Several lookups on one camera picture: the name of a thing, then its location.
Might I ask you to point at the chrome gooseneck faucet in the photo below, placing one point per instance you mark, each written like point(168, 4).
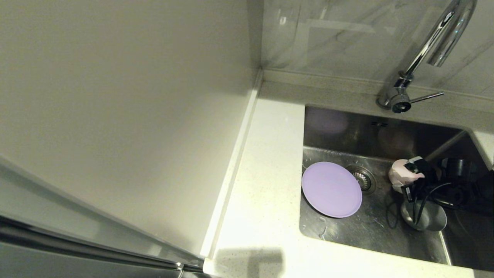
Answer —
point(401, 101)

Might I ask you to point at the stainless steel sink basin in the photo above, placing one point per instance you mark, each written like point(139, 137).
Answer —
point(366, 231)

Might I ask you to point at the purple plate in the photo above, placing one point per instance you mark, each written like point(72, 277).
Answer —
point(332, 189)

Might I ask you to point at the white countertop sealing strip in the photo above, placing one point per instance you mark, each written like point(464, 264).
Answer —
point(235, 162)

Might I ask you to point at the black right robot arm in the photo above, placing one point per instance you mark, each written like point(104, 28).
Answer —
point(478, 197)

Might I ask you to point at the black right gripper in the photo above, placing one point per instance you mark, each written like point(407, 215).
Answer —
point(428, 179)

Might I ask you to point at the white tall cabinet side panel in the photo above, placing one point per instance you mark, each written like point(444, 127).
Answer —
point(115, 96)

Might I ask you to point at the speckled stone backsplash ledge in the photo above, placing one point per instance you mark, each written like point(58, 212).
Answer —
point(328, 83)

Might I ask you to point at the pink bowl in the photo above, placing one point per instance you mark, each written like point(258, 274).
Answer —
point(399, 175)

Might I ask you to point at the round metal drain strainer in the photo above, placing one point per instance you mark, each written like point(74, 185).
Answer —
point(364, 180)

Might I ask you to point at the light blue bowl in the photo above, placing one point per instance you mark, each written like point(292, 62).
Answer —
point(434, 220)

